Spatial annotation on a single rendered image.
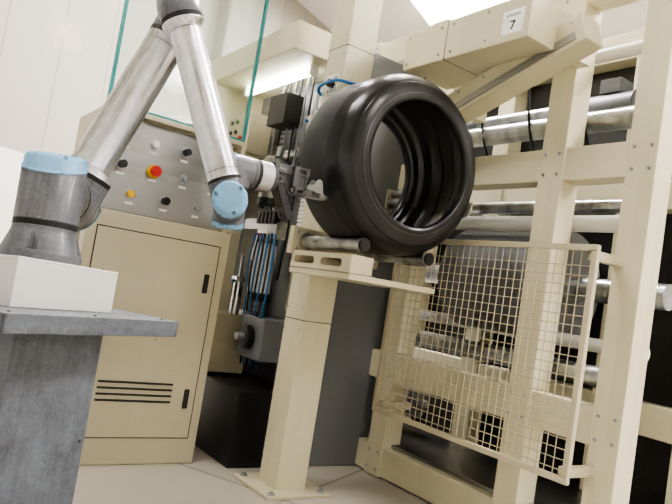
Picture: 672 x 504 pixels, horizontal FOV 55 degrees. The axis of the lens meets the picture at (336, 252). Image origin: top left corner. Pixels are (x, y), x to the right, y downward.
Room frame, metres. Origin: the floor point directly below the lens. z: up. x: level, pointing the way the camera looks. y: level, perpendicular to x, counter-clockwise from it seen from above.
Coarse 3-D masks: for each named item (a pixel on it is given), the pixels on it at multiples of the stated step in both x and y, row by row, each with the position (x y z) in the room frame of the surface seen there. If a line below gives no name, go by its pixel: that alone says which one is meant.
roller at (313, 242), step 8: (304, 240) 2.29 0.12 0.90; (312, 240) 2.25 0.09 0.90; (320, 240) 2.21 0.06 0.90; (328, 240) 2.17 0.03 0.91; (336, 240) 2.13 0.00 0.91; (344, 240) 2.09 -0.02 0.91; (352, 240) 2.06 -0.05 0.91; (360, 240) 2.03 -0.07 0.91; (368, 240) 2.04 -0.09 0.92; (312, 248) 2.27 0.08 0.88; (320, 248) 2.22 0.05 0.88; (328, 248) 2.18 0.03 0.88; (336, 248) 2.14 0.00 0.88; (344, 248) 2.10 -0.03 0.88; (352, 248) 2.06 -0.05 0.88; (360, 248) 2.03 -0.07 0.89; (368, 248) 2.04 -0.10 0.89
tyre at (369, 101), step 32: (352, 96) 2.00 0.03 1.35; (384, 96) 1.98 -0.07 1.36; (416, 96) 2.04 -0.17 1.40; (448, 96) 2.17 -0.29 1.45; (320, 128) 2.05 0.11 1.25; (352, 128) 1.95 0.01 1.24; (416, 128) 2.40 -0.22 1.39; (448, 128) 2.29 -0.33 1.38; (320, 160) 2.02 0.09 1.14; (352, 160) 1.94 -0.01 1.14; (416, 160) 2.44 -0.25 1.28; (448, 160) 2.36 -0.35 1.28; (352, 192) 1.97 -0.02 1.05; (416, 192) 2.45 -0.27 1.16; (448, 192) 2.36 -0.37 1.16; (320, 224) 2.18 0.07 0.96; (352, 224) 2.03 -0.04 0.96; (384, 224) 2.02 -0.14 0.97; (416, 224) 2.41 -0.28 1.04; (448, 224) 2.18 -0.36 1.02
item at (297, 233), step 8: (296, 232) 2.29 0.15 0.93; (304, 232) 2.31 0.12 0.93; (312, 232) 2.33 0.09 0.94; (320, 232) 2.35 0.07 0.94; (288, 240) 2.31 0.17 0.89; (296, 240) 2.29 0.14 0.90; (288, 248) 2.30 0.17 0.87; (296, 248) 2.29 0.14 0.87; (304, 248) 2.31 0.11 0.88; (376, 264) 2.51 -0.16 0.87
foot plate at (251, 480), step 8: (256, 472) 2.55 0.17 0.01; (240, 480) 2.44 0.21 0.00; (248, 480) 2.43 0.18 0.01; (256, 480) 2.45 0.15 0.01; (256, 488) 2.36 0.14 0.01; (264, 488) 2.37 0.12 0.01; (312, 488) 2.46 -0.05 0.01; (320, 488) 2.44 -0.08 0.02; (264, 496) 2.29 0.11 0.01; (272, 496) 2.30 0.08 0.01; (280, 496) 2.31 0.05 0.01; (288, 496) 2.33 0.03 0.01; (296, 496) 2.34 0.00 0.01; (304, 496) 2.36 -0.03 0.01; (312, 496) 2.38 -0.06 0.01; (320, 496) 2.40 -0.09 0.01; (328, 496) 2.42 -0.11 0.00
